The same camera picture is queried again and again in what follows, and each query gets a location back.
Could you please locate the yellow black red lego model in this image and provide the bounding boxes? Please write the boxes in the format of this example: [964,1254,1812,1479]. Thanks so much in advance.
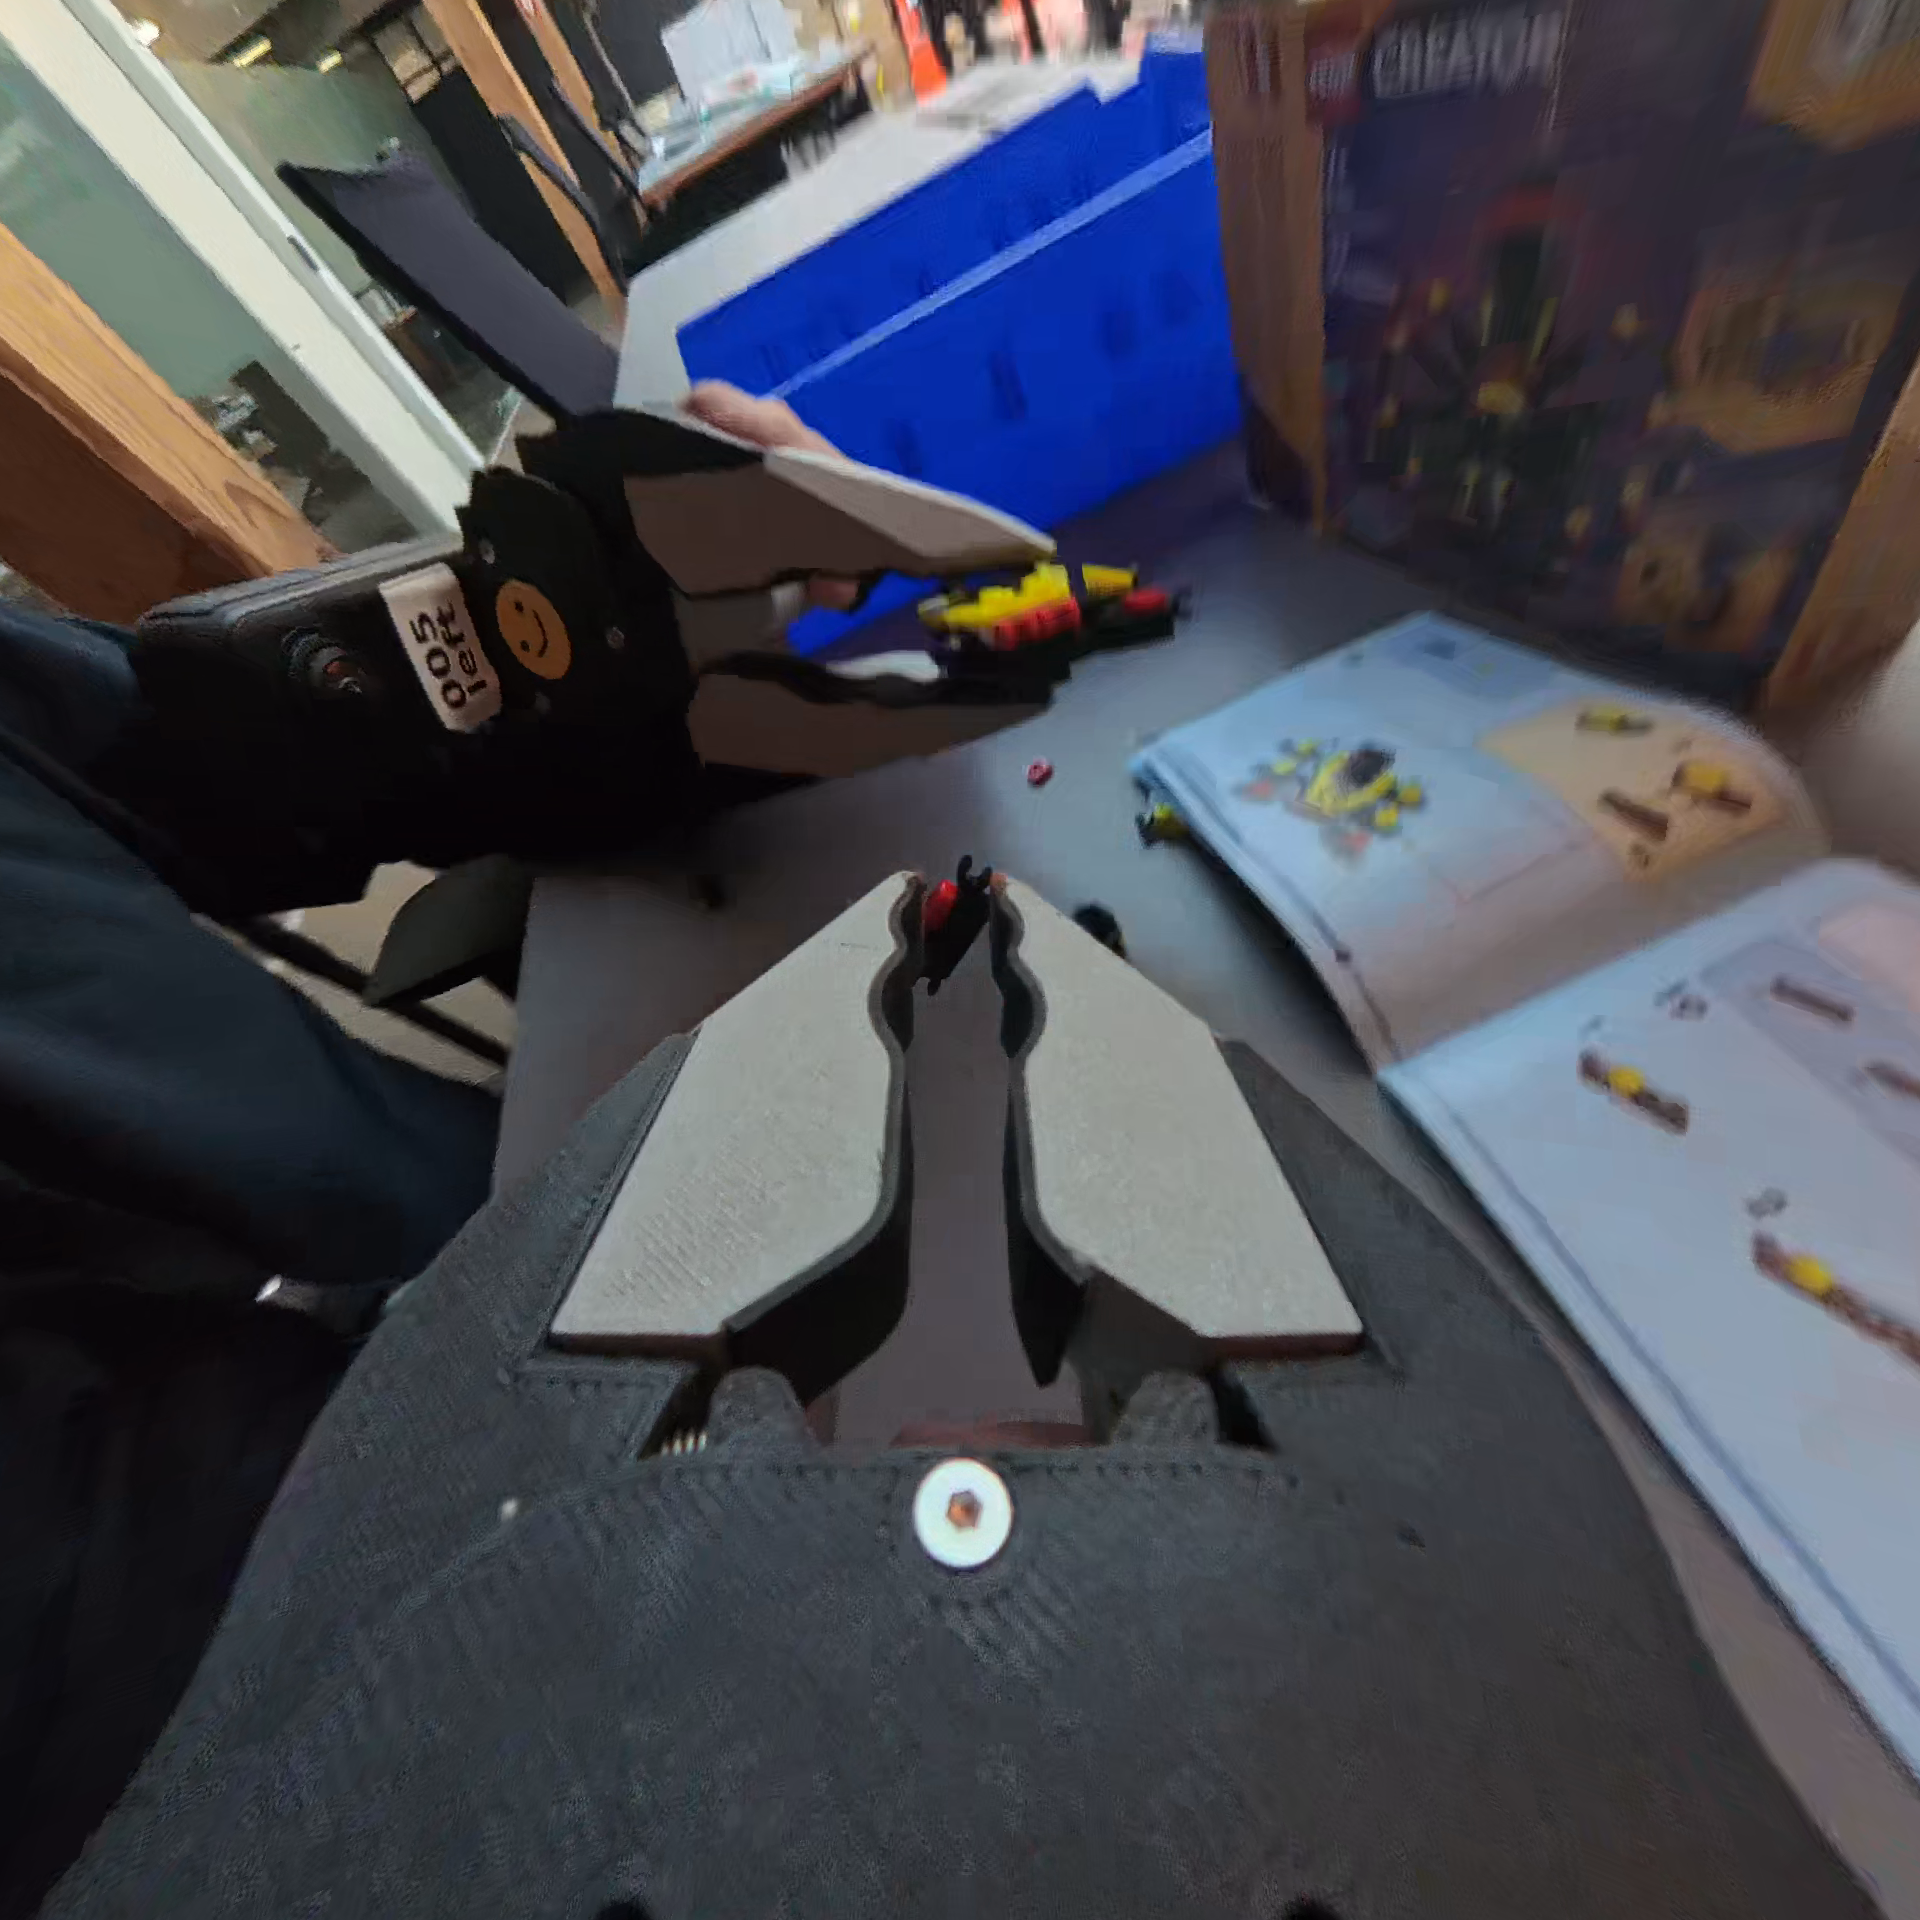
[914,559,1187,706]

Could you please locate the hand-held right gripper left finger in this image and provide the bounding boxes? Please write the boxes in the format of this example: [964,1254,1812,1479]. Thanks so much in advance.
[549,872,921,1408]

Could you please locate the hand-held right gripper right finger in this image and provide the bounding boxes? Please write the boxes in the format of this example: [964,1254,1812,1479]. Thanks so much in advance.
[988,874,1368,1434]

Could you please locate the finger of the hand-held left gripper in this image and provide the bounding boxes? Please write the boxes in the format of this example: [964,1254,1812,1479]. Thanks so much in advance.
[689,656,1058,783]
[620,443,1058,602]

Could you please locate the wooden cabinet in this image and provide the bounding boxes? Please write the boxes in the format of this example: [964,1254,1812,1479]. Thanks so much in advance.
[0,225,336,624]

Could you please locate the open lego instruction booklet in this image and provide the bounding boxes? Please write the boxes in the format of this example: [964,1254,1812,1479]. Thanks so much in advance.
[1132,608,1920,1787]

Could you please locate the person's left hand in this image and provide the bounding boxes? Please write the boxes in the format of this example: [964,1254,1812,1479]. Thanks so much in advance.
[682,379,853,463]

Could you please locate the person's left forearm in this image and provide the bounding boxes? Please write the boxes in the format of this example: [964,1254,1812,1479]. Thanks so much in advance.
[0,603,529,1082]

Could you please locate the person's dark clothing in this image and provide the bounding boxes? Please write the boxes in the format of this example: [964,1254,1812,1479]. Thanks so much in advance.
[0,1049,506,1913]

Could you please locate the wooden background table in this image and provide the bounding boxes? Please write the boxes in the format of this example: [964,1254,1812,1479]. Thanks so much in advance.
[643,46,876,212]

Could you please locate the blue plastic bin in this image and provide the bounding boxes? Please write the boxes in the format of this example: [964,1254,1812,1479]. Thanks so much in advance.
[779,128,1248,536]
[674,31,1210,401]

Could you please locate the small black red lego piece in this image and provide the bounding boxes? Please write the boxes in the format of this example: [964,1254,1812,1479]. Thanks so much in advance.
[920,856,999,994]

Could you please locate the purple lego set box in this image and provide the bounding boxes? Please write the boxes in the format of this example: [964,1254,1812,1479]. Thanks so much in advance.
[1208,0,1920,714]

